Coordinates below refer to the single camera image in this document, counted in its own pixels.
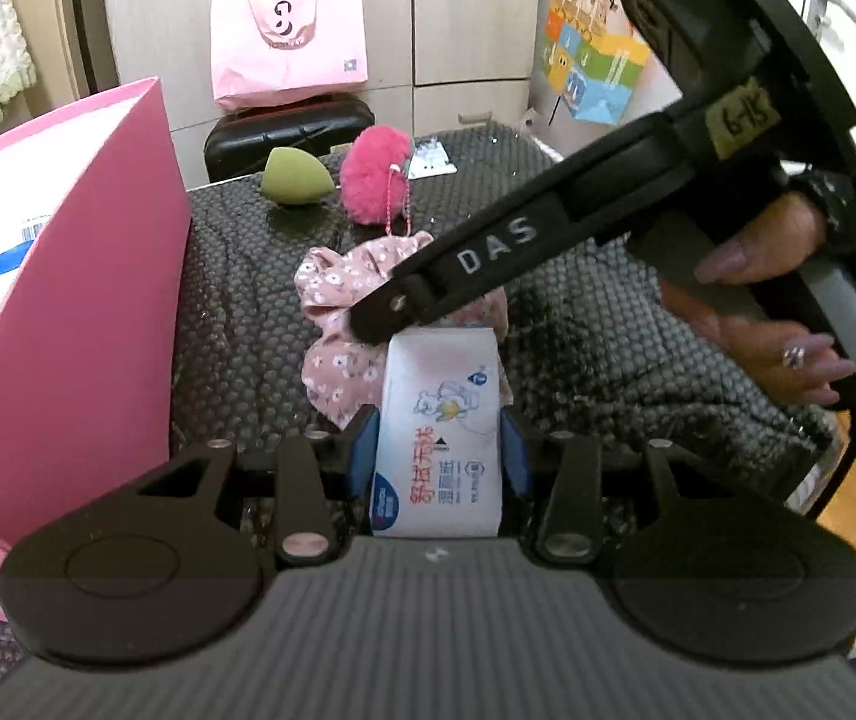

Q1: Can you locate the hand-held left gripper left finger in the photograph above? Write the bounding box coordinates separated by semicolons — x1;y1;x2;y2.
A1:
139;409;384;567

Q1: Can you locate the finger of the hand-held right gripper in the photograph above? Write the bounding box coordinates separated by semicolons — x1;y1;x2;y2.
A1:
345;109;707;346

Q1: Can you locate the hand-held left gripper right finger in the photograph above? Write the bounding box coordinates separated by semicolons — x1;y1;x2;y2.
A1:
499;405;774;567

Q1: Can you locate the white wet wipes packet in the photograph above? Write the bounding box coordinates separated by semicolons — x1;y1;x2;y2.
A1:
369;326;505;539

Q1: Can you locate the pink floral scrunchie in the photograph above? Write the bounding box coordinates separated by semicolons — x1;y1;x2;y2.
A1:
293;231;515;432

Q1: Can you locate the pink cardboard box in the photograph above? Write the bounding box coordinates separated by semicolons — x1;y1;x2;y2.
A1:
0;76;193;620

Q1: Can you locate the person's right hand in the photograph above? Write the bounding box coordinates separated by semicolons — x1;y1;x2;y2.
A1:
657;191;856;410

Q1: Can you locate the small white sachet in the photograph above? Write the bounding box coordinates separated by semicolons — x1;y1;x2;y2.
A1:
405;142;459;179

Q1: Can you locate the pink fluffy pompom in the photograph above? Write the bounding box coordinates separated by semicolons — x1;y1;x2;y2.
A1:
339;126;415;237

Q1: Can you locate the black dotted mat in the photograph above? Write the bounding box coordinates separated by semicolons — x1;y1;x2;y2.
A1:
0;127;842;691

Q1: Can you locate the colourful paper gift bag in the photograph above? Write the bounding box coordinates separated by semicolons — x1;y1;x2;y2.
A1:
540;0;654;127

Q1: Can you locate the green makeup sponge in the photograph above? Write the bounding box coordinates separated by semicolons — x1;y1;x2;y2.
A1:
261;148;343;207

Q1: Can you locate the black suitcase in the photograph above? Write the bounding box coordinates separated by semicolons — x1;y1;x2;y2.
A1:
203;94;376;185

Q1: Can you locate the beige wardrobe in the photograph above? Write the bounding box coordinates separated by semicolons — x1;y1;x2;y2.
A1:
98;0;549;188

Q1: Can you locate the pink tote bag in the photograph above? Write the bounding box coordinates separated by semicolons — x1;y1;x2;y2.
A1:
209;0;369;112

